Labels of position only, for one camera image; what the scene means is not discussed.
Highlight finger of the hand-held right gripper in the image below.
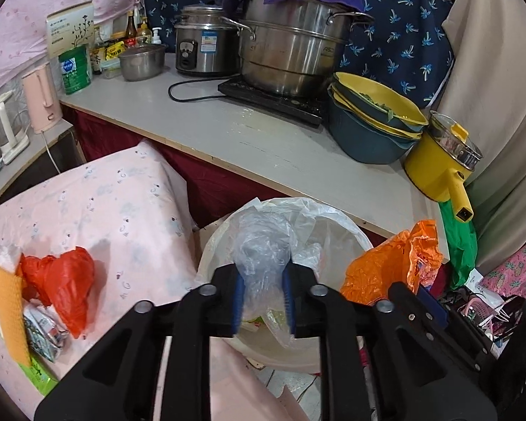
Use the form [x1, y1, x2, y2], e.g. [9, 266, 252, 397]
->
[418, 289, 449, 330]
[388, 281, 498, 373]

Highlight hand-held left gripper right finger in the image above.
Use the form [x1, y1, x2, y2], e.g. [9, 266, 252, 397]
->
[281, 263, 498, 421]

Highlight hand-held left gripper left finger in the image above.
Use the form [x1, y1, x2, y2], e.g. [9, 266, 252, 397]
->
[34, 263, 246, 421]

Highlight white round trash bin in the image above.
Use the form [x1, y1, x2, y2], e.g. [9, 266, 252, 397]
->
[196, 197, 375, 362]

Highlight clear plastic bag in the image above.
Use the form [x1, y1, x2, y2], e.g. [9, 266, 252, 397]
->
[230, 215, 323, 349]

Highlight orange plastic bag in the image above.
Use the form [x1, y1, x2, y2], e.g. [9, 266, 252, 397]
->
[341, 219, 444, 308]

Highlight white plastic bin liner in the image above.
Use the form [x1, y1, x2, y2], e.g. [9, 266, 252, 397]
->
[244, 197, 374, 268]

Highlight red plastic bag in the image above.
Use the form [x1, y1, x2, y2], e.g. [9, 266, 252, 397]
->
[18, 246, 96, 339]

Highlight silver green snack wrapper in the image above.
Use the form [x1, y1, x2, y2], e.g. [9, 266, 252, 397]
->
[23, 302, 68, 362]

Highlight green cardboard box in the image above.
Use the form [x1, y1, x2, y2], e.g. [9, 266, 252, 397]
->
[20, 355, 59, 396]

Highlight yellow sponge cloth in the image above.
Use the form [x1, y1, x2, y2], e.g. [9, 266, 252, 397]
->
[0, 264, 31, 367]

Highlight pink plastic basket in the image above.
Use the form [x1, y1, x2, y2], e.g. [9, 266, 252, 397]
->
[460, 296, 497, 338]

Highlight green plastic bag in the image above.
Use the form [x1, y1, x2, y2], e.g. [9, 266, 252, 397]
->
[438, 202, 478, 290]

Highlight pink pineapple print cloth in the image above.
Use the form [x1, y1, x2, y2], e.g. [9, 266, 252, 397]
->
[482, 232, 526, 299]

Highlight maroon cloth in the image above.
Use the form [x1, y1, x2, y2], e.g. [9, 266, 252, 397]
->
[61, 103, 382, 240]

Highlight yellow electric pot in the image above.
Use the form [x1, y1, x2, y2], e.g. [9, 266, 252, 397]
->
[403, 112, 484, 223]

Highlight black induction cooktop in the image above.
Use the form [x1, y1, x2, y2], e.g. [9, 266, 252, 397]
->
[218, 75, 329, 127]

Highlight yellow colander basket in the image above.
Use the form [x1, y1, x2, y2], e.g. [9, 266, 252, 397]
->
[333, 71, 429, 127]

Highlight green leafy vegetable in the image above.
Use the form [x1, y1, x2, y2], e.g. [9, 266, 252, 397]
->
[355, 91, 397, 121]

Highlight beige curtain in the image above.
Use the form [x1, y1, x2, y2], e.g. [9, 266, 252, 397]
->
[414, 0, 526, 273]

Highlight steel rice cooker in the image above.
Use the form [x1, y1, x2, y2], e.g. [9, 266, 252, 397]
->
[174, 4, 242, 76]

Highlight large steel steamer pot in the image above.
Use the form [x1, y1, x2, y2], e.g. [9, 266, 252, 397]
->
[221, 0, 375, 97]

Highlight small steel pot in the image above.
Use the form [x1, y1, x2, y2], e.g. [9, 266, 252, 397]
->
[118, 44, 167, 82]

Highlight navy printed cloth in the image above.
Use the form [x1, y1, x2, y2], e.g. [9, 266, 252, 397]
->
[142, 0, 457, 108]

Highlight green tin can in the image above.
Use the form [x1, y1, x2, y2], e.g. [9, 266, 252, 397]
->
[58, 45, 93, 96]

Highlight dark soy sauce bottle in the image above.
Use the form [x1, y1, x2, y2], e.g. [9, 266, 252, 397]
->
[90, 26, 106, 75]

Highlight pink electric kettle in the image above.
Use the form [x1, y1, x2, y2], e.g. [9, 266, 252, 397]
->
[21, 62, 64, 134]

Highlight white box with plant print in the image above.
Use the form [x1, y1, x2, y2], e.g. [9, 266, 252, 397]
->
[46, 1, 96, 60]

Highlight black power cable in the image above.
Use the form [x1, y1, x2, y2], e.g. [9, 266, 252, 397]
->
[168, 80, 222, 102]

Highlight white kettle cable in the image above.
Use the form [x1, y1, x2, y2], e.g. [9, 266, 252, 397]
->
[41, 134, 61, 173]

